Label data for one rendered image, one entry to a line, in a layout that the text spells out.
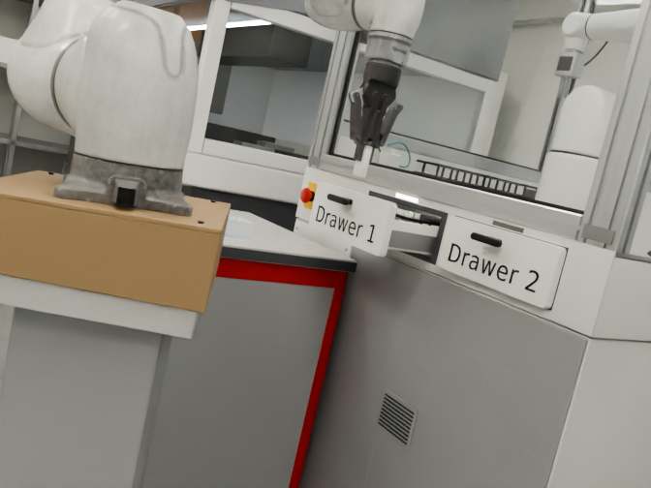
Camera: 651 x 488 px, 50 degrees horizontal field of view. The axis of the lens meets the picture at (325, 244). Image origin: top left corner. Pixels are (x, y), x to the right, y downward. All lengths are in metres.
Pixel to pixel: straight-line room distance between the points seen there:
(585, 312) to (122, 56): 0.82
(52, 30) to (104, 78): 0.20
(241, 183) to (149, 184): 1.29
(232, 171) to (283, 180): 0.18
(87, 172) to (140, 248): 0.14
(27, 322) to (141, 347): 0.15
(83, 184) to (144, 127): 0.11
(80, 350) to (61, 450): 0.15
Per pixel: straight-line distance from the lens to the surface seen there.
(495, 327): 1.36
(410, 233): 1.45
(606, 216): 1.23
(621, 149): 1.24
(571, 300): 1.26
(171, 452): 1.65
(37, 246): 0.95
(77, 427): 1.05
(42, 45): 1.17
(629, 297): 1.28
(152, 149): 0.98
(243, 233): 1.63
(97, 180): 0.99
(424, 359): 1.50
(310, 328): 1.68
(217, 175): 2.23
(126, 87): 0.98
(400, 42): 1.45
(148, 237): 0.92
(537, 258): 1.29
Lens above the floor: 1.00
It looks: 7 degrees down
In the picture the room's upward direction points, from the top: 13 degrees clockwise
